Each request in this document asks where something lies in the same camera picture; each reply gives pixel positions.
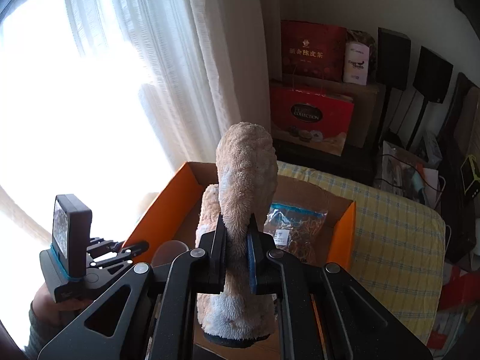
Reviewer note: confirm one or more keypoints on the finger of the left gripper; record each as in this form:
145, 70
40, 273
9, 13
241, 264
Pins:
98, 249

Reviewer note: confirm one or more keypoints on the large brown cardboard box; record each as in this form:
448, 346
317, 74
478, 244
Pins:
366, 109

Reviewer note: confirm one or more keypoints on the orange cardboard box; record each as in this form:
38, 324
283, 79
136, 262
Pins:
167, 212

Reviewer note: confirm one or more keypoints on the yellow plaid bed cover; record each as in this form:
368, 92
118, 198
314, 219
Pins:
399, 247

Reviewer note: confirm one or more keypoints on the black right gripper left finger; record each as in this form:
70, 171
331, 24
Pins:
214, 243

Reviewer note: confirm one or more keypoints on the right black speaker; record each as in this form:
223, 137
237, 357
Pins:
431, 80

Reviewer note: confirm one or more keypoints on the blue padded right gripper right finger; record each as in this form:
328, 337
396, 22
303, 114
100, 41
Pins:
261, 270

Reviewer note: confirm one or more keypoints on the fluffy beige slipper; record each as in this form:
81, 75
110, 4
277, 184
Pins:
209, 212
247, 173

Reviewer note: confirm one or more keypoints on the person's left hand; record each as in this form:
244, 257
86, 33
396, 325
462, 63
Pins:
48, 311

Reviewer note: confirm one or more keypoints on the brown cushioned headboard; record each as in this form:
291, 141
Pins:
459, 134

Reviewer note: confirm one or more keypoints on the green and black clock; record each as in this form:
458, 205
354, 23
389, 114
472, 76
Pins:
470, 176

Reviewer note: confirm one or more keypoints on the red chocolate gift box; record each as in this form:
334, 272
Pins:
310, 117

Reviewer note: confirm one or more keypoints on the red tea gift box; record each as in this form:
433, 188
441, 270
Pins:
313, 50

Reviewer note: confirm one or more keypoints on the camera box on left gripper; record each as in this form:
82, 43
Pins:
70, 235

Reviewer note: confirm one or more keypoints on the white sheer curtain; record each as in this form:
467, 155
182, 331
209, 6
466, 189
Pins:
106, 99

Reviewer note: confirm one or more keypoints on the translucent plastic measuring cup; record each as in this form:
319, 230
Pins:
167, 252

